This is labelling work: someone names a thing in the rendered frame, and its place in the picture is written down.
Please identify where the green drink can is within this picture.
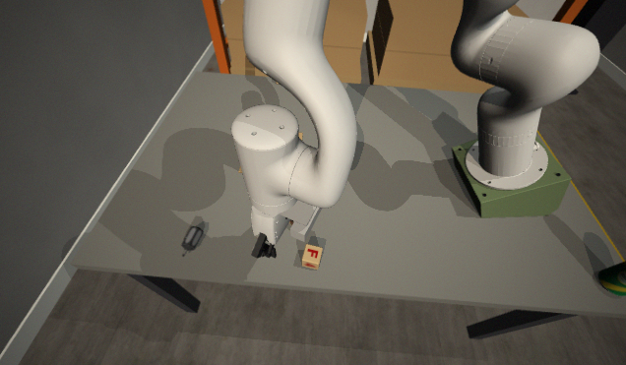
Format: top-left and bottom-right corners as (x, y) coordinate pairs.
(598, 261), (626, 296)

